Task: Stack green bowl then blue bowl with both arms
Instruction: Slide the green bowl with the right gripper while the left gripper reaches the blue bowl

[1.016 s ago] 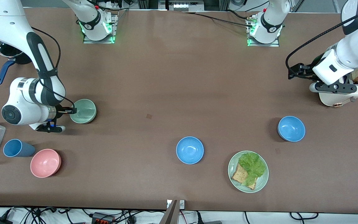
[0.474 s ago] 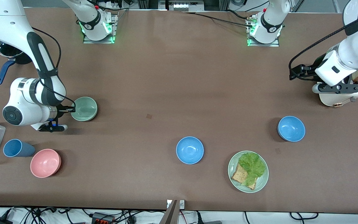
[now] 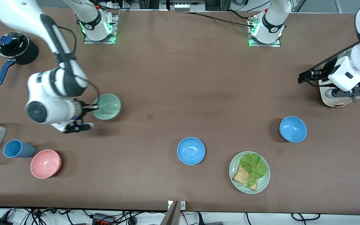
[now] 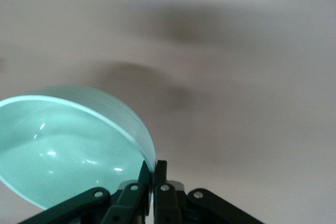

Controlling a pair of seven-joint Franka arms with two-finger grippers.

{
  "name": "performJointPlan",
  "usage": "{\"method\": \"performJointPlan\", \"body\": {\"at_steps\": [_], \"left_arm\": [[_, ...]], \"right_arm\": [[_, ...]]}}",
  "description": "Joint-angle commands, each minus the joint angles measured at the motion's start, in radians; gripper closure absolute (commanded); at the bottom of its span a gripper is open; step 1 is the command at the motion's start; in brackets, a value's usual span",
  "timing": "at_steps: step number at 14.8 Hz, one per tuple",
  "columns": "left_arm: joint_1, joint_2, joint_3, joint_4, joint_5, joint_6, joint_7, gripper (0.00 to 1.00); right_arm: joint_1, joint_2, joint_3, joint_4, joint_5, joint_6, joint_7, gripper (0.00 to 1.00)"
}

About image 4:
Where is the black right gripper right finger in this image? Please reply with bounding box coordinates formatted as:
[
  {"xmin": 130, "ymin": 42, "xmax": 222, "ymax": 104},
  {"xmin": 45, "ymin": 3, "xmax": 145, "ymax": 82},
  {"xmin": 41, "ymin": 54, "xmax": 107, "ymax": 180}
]
[{"xmin": 153, "ymin": 159, "xmax": 263, "ymax": 224}]

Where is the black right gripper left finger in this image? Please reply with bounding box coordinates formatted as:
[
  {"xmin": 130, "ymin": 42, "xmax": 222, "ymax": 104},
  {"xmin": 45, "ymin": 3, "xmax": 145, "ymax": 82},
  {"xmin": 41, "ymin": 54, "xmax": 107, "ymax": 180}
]
[{"xmin": 18, "ymin": 161, "xmax": 153, "ymax": 224}]

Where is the mint green bowl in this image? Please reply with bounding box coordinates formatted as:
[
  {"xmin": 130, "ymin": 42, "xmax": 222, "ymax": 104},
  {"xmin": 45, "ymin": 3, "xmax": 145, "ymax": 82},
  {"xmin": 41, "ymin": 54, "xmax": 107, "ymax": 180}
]
[{"xmin": 0, "ymin": 84, "xmax": 156, "ymax": 212}]

